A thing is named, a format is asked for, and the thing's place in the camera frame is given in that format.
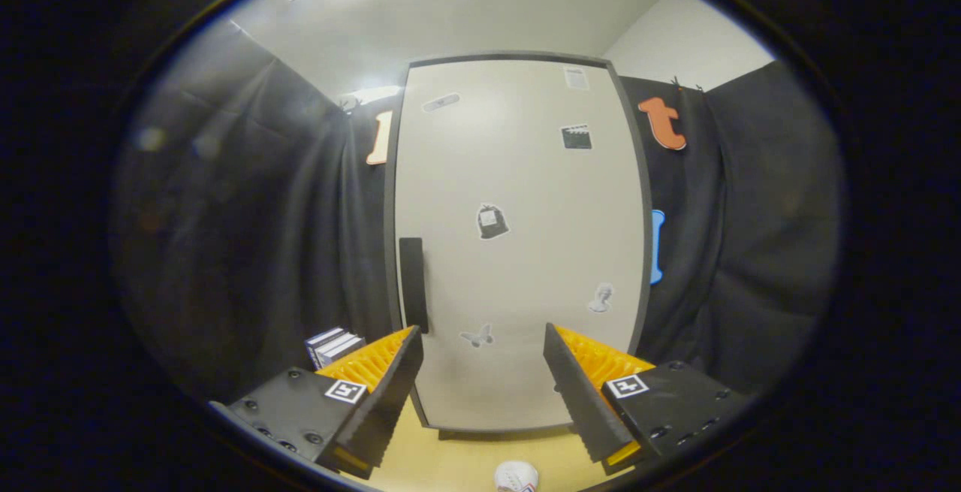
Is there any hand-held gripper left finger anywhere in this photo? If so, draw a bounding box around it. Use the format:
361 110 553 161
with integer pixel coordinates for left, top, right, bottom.
209 324 425 479

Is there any dark book set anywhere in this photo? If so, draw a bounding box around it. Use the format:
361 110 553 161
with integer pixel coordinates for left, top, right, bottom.
305 327 366 370

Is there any black door handle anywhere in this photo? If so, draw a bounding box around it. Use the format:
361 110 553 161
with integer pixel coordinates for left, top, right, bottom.
399 237 429 334

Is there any grey shoe cabinet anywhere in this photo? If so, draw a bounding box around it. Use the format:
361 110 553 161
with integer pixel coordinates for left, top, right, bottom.
383 51 654 433

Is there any ceiling light panel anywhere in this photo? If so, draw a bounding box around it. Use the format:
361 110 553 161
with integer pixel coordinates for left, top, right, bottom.
342 85 403 110

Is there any white shoe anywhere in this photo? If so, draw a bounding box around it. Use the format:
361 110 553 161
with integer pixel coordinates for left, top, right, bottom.
494 461 539 492

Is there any white shoe cabinet door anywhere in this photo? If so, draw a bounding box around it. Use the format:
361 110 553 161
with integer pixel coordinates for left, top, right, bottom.
394 60 646 430

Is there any black backdrop cloth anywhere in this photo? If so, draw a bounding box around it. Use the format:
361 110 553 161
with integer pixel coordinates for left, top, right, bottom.
113 19 842 403

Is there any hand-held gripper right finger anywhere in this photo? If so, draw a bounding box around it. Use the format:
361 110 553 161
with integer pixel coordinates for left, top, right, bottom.
542 322 753 468

